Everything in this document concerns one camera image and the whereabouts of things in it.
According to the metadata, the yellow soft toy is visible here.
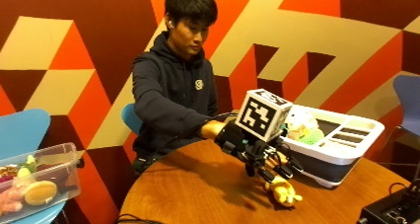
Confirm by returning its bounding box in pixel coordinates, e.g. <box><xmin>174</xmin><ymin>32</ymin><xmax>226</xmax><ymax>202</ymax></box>
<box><xmin>262</xmin><ymin>176</ymin><xmax>305</xmax><ymax>208</ymax></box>

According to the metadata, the green and yellow vegetable toy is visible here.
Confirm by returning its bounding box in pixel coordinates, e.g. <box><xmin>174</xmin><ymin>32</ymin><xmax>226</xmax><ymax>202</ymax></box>
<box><xmin>16</xmin><ymin>154</ymin><xmax>40</xmax><ymax>179</ymax></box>

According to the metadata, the white cube of black markers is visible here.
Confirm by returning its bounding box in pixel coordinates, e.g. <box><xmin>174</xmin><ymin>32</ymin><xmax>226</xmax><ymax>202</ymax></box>
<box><xmin>236</xmin><ymin>88</ymin><xmax>294</xmax><ymax>143</ymax></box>

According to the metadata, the purple-blue chair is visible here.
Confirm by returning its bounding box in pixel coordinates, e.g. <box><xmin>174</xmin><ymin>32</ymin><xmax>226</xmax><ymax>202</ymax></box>
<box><xmin>384</xmin><ymin>74</ymin><xmax>420</xmax><ymax>173</ymax></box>

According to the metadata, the clear plastic bin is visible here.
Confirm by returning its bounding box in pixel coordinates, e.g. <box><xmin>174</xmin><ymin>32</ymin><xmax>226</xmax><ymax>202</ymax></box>
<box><xmin>0</xmin><ymin>142</ymin><xmax>84</xmax><ymax>224</ymax></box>

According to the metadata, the the person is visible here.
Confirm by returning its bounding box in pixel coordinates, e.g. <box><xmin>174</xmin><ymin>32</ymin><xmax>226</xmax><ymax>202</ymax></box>
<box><xmin>131</xmin><ymin>0</ymin><xmax>229</xmax><ymax>178</ymax></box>

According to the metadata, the white organizer box black base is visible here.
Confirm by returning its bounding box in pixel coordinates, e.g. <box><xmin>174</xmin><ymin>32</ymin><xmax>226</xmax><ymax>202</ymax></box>
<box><xmin>279</xmin><ymin>104</ymin><xmax>386</xmax><ymax>189</ymax></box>

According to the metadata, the blue chair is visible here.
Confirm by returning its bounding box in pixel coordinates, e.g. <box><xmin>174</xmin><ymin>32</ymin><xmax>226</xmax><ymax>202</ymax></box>
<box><xmin>0</xmin><ymin>108</ymin><xmax>67</xmax><ymax>224</ymax></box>
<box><xmin>121</xmin><ymin>103</ymin><xmax>145</xmax><ymax>136</ymax></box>

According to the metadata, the pink soft toy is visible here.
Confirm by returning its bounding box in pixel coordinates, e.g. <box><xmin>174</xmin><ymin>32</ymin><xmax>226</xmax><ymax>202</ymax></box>
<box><xmin>0</xmin><ymin>184</ymin><xmax>28</xmax><ymax>216</ymax></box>

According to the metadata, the white and green soft toy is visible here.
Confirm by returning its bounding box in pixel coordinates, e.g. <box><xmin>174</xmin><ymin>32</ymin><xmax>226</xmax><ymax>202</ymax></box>
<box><xmin>285</xmin><ymin>109</ymin><xmax>326</xmax><ymax>146</ymax></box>

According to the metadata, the black glove cable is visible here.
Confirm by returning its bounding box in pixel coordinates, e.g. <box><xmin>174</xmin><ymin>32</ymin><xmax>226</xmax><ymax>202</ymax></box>
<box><xmin>172</xmin><ymin>111</ymin><xmax>241</xmax><ymax>143</ymax></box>

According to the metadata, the black electronic device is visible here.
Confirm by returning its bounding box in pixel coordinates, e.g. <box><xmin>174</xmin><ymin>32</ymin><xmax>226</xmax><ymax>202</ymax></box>
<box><xmin>356</xmin><ymin>184</ymin><xmax>420</xmax><ymax>224</ymax></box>

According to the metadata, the round tan bun toy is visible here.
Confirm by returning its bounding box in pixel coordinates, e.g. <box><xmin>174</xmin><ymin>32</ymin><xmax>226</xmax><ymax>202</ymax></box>
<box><xmin>24</xmin><ymin>180</ymin><xmax>59</xmax><ymax>206</ymax></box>

